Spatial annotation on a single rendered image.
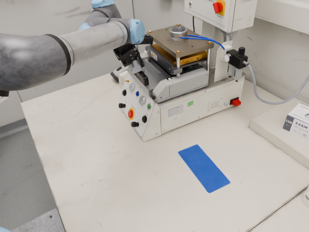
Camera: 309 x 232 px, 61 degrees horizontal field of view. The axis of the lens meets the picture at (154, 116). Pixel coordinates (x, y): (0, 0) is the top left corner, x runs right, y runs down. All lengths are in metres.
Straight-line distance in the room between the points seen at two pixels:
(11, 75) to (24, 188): 1.69
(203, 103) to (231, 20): 0.37
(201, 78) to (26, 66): 0.75
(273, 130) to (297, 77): 0.33
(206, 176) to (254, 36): 0.82
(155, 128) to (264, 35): 0.74
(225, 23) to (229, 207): 0.69
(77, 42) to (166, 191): 0.61
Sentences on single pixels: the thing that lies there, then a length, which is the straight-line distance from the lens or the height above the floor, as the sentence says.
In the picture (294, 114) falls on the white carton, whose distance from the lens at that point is 1.21.
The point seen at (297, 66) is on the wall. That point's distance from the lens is 1.41.
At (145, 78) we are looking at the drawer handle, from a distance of 1.09.
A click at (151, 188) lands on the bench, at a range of 1.00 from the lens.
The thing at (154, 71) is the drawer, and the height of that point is 1.00.
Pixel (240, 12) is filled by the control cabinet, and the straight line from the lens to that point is 1.13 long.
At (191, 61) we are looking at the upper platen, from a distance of 1.14.
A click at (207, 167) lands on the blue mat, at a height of 0.75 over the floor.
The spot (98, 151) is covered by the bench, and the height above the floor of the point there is 0.75.
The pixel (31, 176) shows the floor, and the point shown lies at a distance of 2.26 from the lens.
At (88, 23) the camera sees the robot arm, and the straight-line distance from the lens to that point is 0.92.
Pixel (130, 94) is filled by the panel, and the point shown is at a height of 0.86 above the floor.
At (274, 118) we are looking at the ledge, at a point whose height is 0.79.
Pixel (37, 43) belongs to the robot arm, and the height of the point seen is 1.36.
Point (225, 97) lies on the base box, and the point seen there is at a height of 0.84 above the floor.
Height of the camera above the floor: 1.56
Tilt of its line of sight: 39 degrees down
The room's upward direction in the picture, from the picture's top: 4 degrees counter-clockwise
